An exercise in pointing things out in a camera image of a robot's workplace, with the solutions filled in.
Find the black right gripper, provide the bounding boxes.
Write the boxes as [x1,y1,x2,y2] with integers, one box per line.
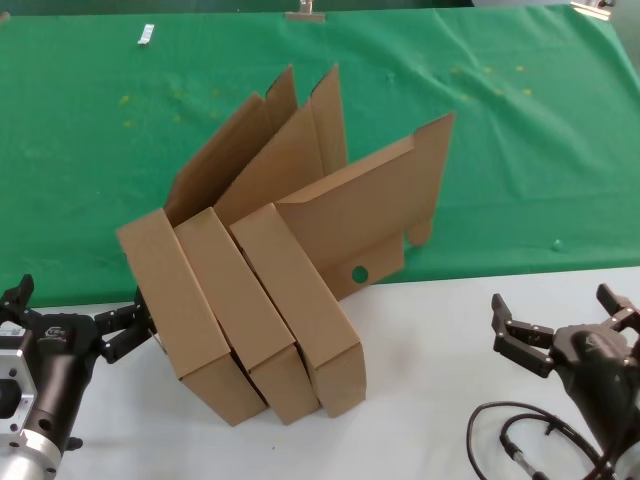
[491,283,640,461]

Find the silver left wrist camera block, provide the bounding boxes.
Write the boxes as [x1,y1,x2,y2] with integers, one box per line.
[0,322,39,442]

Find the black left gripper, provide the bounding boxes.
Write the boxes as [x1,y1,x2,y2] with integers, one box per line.
[0,273,157,451]

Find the brown cardboard box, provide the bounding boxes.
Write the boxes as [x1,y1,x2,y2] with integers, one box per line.
[174,62,350,426]
[229,111,457,419]
[115,63,300,427]

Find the metal table clamp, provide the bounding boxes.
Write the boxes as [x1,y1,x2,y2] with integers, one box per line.
[569,0,617,22]
[284,0,328,25]

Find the green table cloth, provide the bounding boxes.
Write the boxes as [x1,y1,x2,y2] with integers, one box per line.
[0,3,640,309]

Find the black cable with metal plug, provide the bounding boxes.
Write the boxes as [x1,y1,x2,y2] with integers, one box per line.
[498,417,601,480]

